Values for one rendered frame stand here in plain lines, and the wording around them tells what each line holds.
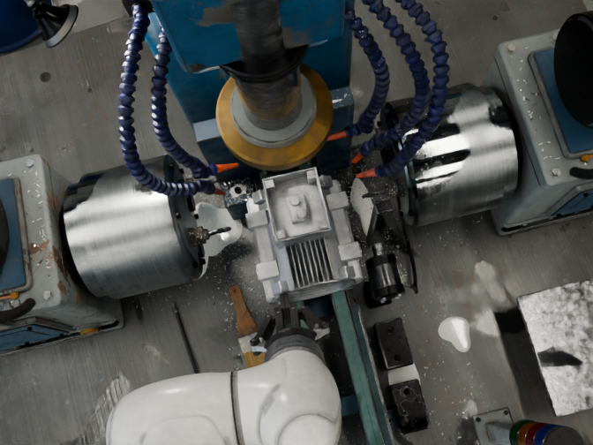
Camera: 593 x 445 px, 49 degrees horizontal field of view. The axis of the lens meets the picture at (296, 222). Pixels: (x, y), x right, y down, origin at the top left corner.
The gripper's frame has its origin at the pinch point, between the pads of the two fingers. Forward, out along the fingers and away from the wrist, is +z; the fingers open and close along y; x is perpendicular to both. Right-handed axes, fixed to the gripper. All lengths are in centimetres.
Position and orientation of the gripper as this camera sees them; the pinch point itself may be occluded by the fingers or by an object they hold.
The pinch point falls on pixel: (286, 307)
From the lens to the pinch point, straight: 114.9
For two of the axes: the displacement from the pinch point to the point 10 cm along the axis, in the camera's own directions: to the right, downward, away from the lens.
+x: 2.2, 9.4, 2.6
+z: -0.7, -2.5, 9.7
